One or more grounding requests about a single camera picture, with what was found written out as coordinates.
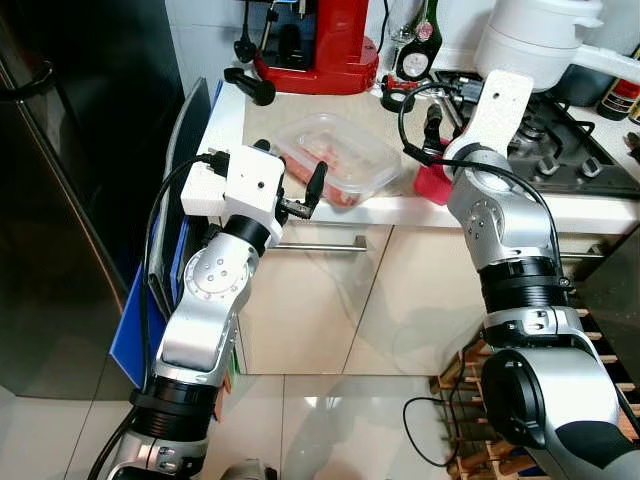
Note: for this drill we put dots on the clear plastic food container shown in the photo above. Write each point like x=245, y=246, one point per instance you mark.
x=345, y=150

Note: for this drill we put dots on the pink lidded box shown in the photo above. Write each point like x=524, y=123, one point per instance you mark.
x=430, y=188

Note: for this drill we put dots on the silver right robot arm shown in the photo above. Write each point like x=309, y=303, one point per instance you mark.
x=510, y=220

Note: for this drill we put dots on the black fridge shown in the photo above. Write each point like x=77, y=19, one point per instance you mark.
x=60, y=200

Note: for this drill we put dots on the black tape roll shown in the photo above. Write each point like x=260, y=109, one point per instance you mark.
x=384, y=99

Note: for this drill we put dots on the dark bottle with dial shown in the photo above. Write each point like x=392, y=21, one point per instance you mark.
x=415, y=62

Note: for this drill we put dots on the beige table mat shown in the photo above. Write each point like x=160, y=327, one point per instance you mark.
x=330, y=103

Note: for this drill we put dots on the grey tray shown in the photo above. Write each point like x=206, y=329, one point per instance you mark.
x=185, y=130

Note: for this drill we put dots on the clear wine glass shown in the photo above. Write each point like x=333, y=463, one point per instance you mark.
x=402, y=30

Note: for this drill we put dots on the beige glossy cabinet door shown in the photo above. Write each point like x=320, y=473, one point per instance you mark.
x=310, y=310
x=420, y=300

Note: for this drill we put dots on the red coffee machine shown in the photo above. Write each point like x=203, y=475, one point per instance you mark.
x=335, y=50

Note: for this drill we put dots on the black gas hob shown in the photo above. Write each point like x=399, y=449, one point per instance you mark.
x=570, y=150

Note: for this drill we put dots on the green glass bottle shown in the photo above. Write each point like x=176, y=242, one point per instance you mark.
x=620, y=100

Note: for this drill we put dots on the blue cutting board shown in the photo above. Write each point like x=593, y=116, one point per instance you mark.
x=130, y=340

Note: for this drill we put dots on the wooden wine rack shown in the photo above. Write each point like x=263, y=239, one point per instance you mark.
x=470, y=357

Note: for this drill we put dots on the dark glossy cabinet side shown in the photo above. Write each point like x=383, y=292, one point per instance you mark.
x=625, y=300

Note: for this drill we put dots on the grey robot foot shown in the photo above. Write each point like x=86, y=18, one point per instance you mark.
x=250, y=470

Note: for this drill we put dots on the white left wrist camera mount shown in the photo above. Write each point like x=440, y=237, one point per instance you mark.
x=245, y=185

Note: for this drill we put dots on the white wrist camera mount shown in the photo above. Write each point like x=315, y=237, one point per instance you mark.
x=245, y=185
x=498, y=110

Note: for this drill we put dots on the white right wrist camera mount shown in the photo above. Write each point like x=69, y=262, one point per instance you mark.
x=498, y=110

